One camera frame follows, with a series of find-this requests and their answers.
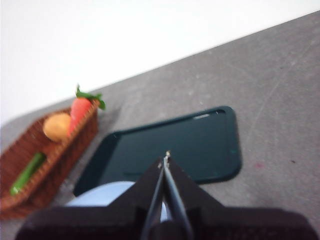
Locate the green pepper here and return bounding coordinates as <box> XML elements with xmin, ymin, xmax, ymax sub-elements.
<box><xmin>9</xmin><ymin>152</ymin><xmax>47</xmax><ymax>196</ymax></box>

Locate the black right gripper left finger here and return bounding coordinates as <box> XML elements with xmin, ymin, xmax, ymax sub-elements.
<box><xmin>14</xmin><ymin>156</ymin><xmax>166</xmax><ymax>240</ymax></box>

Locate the brown woven wicker basket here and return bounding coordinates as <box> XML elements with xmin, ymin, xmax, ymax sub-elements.
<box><xmin>0</xmin><ymin>104</ymin><xmax>100</xmax><ymax>220</ymax></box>

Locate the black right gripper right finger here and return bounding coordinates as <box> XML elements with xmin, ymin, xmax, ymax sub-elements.
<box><xmin>164</xmin><ymin>151</ymin><xmax>319</xmax><ymax>240</ymax></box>

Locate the blue round plate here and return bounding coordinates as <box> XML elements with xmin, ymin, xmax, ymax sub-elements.
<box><xmin>64</xmin><ymin>181</ymin><xmax>174</xmax><ymax>223</ymax></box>

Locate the orange carrot with green leaves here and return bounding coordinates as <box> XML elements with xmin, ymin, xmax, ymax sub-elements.
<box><xmin>67</xmin><ymin>84</ymin><xmax>106</xmax><ymax>137</ymax></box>

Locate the dark green rectangular tray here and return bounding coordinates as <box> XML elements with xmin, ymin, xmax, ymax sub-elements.
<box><xmin>73</xmin><ymin>105</ymin><xmax>243</xmax><ymax>197</ymax></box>

